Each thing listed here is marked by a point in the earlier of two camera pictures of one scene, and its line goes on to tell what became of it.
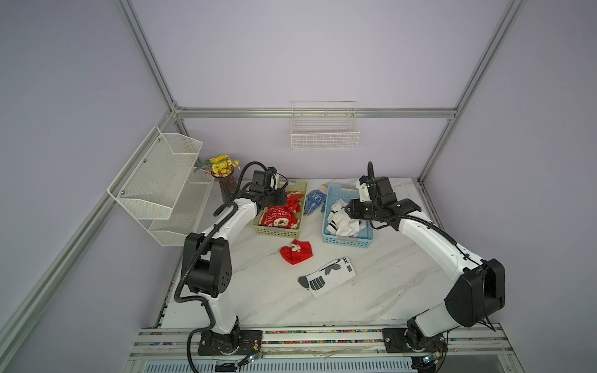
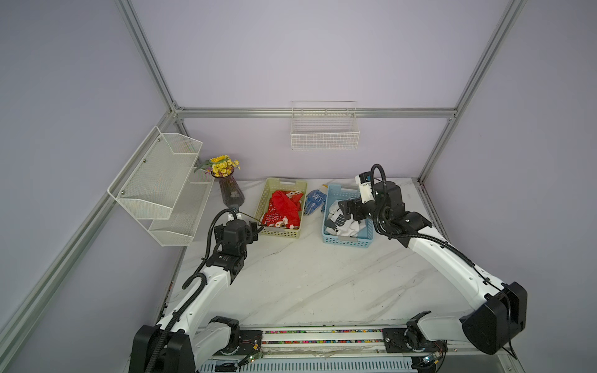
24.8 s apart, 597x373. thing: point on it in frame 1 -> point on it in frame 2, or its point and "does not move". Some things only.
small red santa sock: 298,252 -> 284,210
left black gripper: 281,199 -> 251,232
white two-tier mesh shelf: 161,188 does not move
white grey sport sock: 329,277 -> 336,217
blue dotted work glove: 315,200 does not move
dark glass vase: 228,186 does not move
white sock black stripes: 340,221 does not move
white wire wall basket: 324,124 does not move
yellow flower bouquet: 219,165 does not move
